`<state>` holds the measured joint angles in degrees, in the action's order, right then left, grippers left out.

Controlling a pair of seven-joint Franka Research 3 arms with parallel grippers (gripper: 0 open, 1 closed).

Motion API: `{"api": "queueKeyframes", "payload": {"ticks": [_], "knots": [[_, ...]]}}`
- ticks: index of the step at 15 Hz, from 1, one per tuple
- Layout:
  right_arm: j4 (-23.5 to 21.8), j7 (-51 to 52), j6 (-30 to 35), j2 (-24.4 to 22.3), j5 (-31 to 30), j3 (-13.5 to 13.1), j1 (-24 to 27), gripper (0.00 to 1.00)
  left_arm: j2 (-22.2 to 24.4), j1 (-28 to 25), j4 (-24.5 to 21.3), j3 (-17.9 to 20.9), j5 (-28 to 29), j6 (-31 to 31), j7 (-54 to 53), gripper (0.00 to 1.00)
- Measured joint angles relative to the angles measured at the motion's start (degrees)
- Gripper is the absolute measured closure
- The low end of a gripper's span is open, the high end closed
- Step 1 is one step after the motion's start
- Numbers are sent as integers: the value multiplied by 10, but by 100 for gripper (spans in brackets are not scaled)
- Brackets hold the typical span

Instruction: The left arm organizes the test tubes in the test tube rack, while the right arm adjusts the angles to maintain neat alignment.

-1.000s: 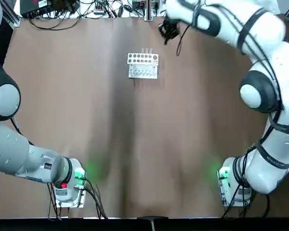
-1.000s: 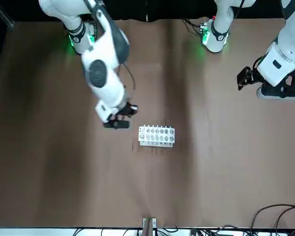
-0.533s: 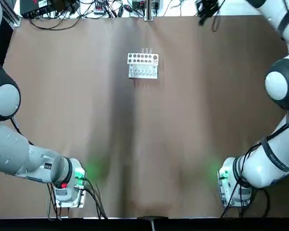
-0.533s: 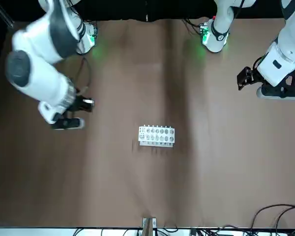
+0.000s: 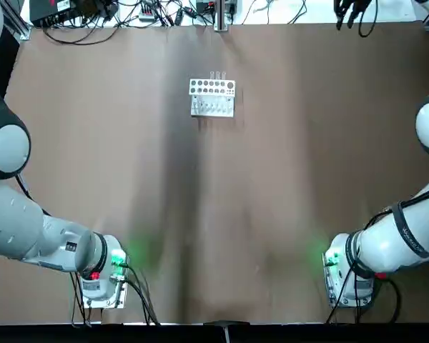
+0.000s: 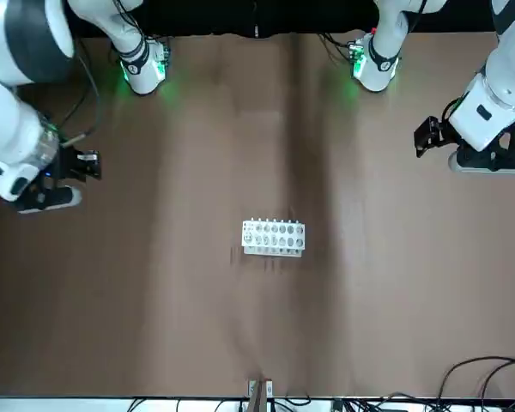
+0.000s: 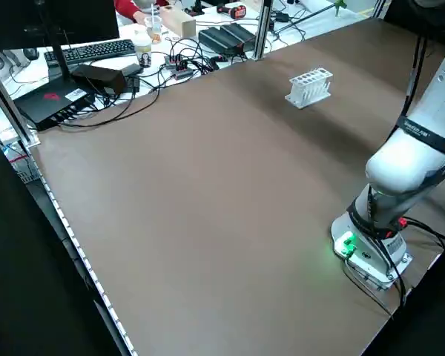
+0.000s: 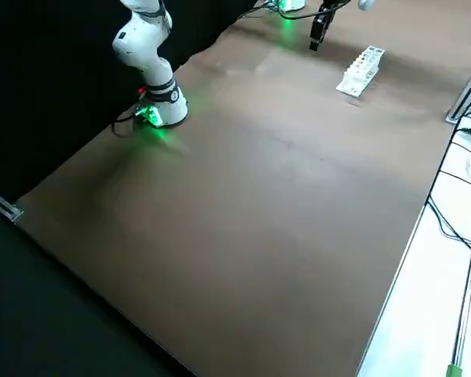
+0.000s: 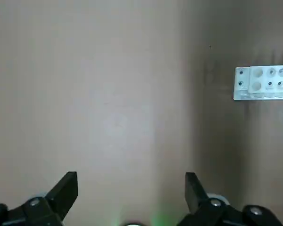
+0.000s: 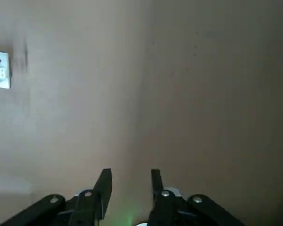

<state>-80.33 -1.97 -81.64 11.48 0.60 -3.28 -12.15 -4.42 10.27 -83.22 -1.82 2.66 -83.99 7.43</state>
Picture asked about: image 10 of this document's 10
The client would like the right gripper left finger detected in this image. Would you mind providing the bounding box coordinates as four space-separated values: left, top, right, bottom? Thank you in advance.
0 168 113 226

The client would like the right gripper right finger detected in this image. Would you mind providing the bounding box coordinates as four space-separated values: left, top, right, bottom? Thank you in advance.
147 169 246 226

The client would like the white test tube rack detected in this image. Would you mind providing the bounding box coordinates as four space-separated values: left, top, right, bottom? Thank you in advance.
0 49 12 89

